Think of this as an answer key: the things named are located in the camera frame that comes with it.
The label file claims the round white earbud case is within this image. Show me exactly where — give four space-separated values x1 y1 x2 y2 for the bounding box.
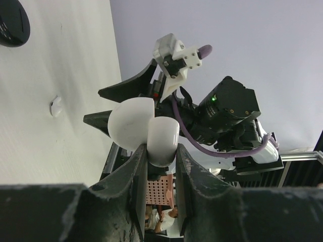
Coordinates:
107 97 180 168

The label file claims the person in white shirt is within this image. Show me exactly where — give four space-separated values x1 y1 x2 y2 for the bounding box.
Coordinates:
144 205 178 233

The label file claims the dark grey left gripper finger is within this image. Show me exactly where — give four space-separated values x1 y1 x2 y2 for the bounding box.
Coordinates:
98 59 157 103
83 110 112 137

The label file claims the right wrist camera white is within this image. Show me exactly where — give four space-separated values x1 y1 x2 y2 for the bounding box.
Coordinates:
152 33 202 101

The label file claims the round black earbud case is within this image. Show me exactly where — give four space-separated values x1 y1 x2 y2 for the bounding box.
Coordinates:
1 0 30 47

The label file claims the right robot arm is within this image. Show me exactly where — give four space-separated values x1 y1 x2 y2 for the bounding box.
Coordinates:
99 74 283 175

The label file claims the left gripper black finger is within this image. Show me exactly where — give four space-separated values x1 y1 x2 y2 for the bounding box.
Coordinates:
176 144 322 241
1 145 147 241

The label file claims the pink perforated basket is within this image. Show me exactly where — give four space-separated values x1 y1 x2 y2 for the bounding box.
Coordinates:
146 174 175 208

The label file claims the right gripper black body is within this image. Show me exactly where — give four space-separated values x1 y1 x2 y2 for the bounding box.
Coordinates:
150 71 175 117

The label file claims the aluminium frame rail front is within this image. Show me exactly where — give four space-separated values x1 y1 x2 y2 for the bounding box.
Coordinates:
280 151 322 163

